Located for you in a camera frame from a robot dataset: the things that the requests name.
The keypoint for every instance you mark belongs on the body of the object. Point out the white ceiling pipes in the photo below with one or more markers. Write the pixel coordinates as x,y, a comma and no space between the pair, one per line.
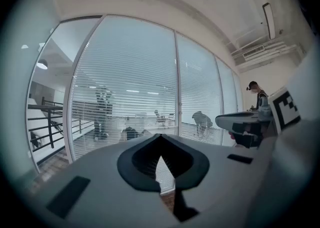
275,47

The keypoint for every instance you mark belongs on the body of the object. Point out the white air vent grille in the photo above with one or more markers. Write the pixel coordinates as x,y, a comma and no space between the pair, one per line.
253,52

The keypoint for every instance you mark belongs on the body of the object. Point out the round pendant lamp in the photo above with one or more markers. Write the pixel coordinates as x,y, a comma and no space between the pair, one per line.
42,64

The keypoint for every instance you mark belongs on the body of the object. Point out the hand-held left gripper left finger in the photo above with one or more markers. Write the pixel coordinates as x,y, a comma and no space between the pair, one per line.
100,184

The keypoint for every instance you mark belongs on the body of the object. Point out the black metal railing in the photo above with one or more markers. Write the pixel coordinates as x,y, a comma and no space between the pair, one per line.
51,137

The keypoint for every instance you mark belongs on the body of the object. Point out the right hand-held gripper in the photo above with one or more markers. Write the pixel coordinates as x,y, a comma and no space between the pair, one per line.
285,109

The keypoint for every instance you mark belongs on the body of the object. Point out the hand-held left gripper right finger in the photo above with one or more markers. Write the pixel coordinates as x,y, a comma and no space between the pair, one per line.
225,179

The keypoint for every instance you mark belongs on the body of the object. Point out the black-framed linear ceiling lamp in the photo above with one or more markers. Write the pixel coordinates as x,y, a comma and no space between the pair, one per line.
268,20

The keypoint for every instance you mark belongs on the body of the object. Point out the frosted glass door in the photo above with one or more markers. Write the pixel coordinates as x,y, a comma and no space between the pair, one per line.
22,84

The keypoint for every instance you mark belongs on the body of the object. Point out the person's right hand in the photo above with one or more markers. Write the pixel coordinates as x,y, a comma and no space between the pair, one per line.
231,136

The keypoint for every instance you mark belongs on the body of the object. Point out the white window frame post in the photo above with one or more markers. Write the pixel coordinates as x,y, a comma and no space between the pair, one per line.
68,112
177,72

